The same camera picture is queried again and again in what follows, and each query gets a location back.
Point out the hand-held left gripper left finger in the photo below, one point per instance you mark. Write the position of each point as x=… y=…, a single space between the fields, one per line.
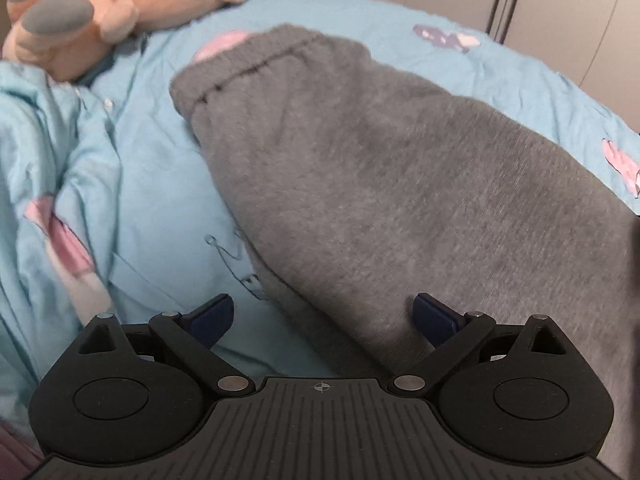
x=212 y=317

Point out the pink plush toy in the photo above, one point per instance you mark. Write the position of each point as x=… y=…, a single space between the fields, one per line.
x=100 y=5

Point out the pink cloth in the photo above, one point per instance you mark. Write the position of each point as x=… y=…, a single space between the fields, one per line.
x=15 y=447

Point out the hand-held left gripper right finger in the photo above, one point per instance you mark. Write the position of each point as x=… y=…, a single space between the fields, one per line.
x=434 y=317

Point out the light blue printed bed sheet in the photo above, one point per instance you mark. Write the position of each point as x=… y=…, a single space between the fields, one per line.
x=440 y=60

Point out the white wardrobe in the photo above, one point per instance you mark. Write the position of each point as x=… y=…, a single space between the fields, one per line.
x=565 y=5

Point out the grey pants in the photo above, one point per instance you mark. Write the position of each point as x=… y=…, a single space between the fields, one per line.
x=400 y=200

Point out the light blue crumpled quilt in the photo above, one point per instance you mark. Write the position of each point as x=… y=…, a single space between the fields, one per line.
x=60 y=185

